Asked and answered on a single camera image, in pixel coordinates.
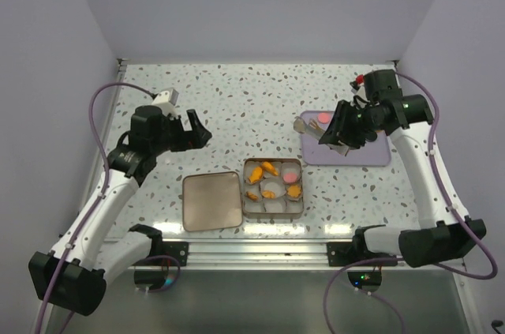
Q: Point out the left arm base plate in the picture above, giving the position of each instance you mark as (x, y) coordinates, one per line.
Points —
(176, 250)

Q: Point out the metal tongs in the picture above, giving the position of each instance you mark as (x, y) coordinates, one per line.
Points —
(314, 131)

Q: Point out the aluminium rail frame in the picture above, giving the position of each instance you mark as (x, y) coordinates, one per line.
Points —
(257, 254)

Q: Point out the gold cookie tin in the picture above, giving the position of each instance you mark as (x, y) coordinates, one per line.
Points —
(282, 207)

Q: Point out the pink cookie on tray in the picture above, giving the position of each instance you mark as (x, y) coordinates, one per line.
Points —
(324, 117)

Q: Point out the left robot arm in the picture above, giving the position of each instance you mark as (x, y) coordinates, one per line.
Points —
(73, 274)

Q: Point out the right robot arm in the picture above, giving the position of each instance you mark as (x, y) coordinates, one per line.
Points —
(446, 231)

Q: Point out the gold tin lid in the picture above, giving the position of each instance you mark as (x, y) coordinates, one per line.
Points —
(211, 202)

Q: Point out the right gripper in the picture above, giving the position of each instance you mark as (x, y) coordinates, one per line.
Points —
(339, 129)

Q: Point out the lilac tray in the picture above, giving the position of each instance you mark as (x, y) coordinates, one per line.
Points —
(373, 154)

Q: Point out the orange fish cookie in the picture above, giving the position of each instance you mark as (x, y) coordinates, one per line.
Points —
(255, 175)
(269, 168)

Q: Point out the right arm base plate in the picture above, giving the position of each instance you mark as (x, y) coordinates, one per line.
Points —
(340, 254)

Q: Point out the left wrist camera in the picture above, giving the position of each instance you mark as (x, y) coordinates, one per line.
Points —
(166, 100)

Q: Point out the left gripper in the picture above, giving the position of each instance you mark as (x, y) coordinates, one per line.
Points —
(200, 135)

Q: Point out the pink round cookie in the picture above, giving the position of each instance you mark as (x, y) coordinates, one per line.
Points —
(290, 177)

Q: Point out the small orange flower cookie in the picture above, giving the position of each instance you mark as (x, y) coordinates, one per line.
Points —
(252, 196)

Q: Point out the orange round cookie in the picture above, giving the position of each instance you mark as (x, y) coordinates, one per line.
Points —
(268, 194)

